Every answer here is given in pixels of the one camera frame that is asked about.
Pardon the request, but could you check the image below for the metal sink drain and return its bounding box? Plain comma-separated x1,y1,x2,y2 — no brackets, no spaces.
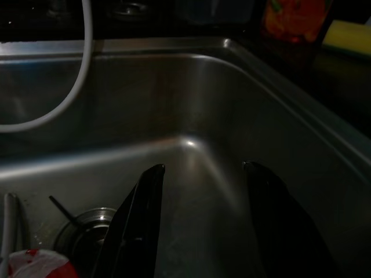
53,207,117,263

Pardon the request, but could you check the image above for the black chopstick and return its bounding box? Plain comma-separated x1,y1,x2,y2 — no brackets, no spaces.
48,195,79,226

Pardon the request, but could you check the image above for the white flexible hose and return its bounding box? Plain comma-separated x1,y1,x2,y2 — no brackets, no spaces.
0,0,95,133

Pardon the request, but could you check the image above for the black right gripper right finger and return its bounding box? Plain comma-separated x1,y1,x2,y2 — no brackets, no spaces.
242,160,351,278

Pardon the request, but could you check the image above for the stainless steel sink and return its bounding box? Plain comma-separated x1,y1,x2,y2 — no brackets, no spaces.
0,36,371,278

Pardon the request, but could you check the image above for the red peach soap bottle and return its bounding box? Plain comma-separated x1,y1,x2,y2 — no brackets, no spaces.
259,0,334,63

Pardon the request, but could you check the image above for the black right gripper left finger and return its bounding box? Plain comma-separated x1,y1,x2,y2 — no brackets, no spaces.
94,163,166,278

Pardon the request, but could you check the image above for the yellow green sponge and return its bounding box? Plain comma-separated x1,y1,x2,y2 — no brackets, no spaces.
321,19,371,54

